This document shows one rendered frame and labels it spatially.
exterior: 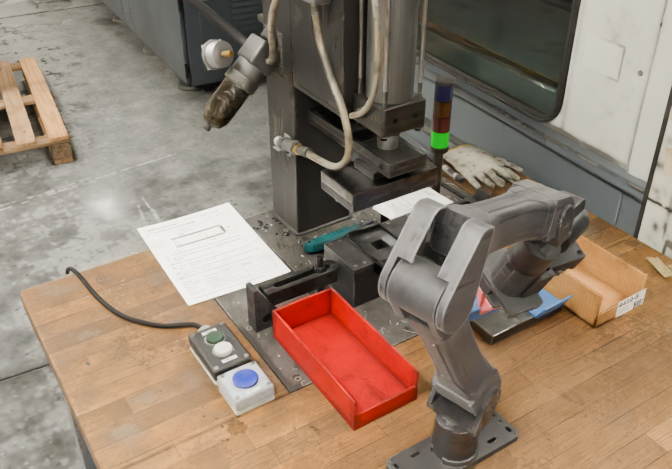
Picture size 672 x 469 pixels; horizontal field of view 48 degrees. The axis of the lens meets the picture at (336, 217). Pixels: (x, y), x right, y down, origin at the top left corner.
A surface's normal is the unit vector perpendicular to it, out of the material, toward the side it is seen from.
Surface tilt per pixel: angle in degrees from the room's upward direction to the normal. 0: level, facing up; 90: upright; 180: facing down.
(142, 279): 0
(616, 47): 90
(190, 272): 1
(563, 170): 90
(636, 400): 0
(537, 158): 90
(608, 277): 90
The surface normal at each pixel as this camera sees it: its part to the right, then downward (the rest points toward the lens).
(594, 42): -0.87, 0.26
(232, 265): 0.00, -0.85
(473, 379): 0.63, 0.29
